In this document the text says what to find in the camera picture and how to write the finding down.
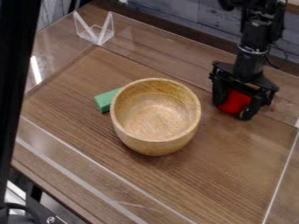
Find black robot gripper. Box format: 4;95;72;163
209;51;279;121

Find red plush tomato toy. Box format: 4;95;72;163
218;89;250;115

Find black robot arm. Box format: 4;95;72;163
209;0;287;121

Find round wooden bowl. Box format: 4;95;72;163
109;78;201;156

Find clear acrylic tray walls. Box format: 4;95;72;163
13;6;299;224

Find green rectangular block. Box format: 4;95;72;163
93;87;120;113

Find clear acrylic corner bracket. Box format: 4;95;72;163
72;11;114;46

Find black metal table frame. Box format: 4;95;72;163
0;169;80;224

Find black cable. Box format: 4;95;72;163
0;202;40;224

